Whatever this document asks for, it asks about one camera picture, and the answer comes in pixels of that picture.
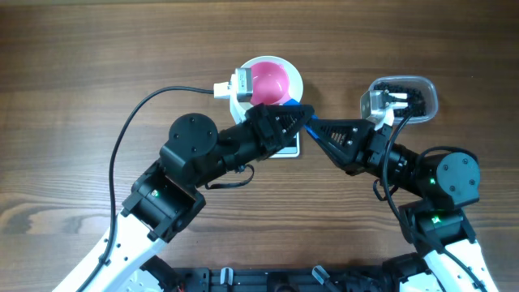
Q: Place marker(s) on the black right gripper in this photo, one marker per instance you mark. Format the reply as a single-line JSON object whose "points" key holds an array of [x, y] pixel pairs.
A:
{"points": [[366, 146]]}

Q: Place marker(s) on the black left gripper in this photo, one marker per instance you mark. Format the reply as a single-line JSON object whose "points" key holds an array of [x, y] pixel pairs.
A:
{"points": [[260, 130]]}

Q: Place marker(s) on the pink scoop blue handle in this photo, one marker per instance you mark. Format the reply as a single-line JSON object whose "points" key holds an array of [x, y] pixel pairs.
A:
{"points": [[271, 86]]}

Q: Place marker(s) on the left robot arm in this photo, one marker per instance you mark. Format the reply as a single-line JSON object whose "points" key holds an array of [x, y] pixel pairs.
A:
{"points": [[165, 198]]}

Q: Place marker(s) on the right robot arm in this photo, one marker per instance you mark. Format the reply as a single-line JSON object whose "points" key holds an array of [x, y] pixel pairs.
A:
{"points": [[427, 192]]}

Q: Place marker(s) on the white kitchen scale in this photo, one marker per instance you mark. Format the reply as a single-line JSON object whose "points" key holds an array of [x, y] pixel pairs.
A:
{"points": [[292, 150]]}

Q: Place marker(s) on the white bowl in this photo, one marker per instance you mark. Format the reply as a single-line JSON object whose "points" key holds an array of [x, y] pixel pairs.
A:
{"points": [[296, 81]]}

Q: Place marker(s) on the black beans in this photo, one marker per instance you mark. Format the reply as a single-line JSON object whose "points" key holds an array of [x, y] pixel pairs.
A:
{"points": [[415, 97]]}

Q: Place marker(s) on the clear plastic container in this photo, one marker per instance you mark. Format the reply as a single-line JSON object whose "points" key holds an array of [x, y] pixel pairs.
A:
{"points": [[421, 83]]}

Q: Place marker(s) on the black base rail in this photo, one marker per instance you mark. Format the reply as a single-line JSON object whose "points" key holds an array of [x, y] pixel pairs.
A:
{"points": [[227, 279]]}

